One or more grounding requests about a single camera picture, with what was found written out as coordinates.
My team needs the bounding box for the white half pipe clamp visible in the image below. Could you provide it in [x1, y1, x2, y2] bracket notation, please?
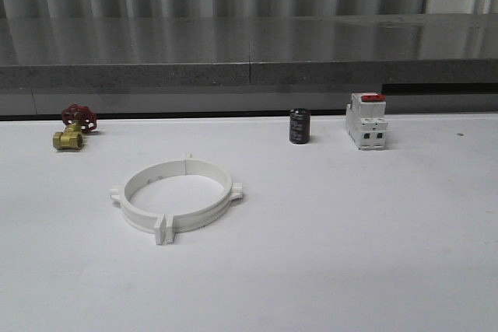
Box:
[110, 153, 195, 245]
[164, 156, 244, 243]

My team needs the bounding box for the black cylindrical capacitor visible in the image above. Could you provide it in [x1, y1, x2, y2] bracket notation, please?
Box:
[289, 108, 310, 145]

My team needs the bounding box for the brass valve red handwheel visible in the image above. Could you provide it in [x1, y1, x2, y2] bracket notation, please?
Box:
[52, 104, 97, 150]

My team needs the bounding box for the grey stone counter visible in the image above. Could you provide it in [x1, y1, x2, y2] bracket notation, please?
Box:
[1, 15, 497, 117]

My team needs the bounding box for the white circuit breaker red switch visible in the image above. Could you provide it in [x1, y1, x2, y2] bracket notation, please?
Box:
[345, 93, 388, 150]

